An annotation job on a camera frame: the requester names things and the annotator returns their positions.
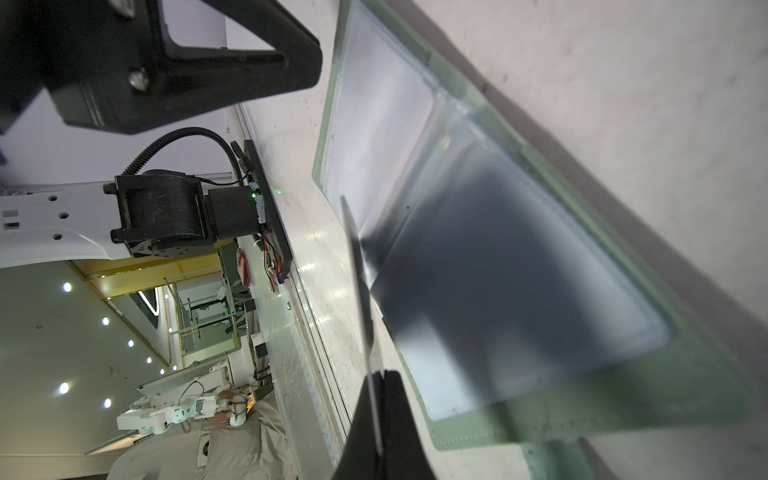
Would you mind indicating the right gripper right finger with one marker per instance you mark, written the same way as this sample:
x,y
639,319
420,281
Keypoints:
x,y
403,455

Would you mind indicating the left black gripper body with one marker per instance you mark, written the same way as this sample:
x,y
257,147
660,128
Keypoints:
x,y
100,62

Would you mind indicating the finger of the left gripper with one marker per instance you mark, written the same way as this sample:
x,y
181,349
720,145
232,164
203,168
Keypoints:
x,y
195,80

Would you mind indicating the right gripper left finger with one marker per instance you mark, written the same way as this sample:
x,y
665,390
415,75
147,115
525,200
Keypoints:
x,y
360,457

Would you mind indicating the thin dark credit card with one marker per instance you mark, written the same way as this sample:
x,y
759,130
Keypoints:
x,y
365,319

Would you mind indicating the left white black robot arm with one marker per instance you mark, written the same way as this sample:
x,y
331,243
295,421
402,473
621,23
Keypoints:
x,y
140,213

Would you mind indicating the person in beige clothes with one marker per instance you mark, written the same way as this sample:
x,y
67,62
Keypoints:
x,y
259,449

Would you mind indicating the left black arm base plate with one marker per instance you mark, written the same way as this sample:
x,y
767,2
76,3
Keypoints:
x,y
271,237

